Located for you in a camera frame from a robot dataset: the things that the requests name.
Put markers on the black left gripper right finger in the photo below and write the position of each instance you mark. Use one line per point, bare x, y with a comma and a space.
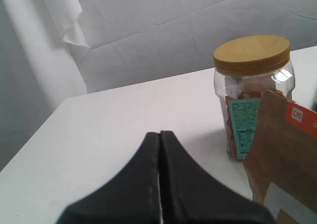
189, 195

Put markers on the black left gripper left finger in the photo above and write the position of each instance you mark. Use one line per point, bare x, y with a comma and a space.
130, 197

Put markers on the brown paper pouch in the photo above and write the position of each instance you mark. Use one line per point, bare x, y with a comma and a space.
282, 163

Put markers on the clear jar with yellow lid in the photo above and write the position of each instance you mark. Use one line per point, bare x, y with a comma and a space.
244, 69

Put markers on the white backdrop cloth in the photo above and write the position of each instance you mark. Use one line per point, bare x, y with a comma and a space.
51, 50

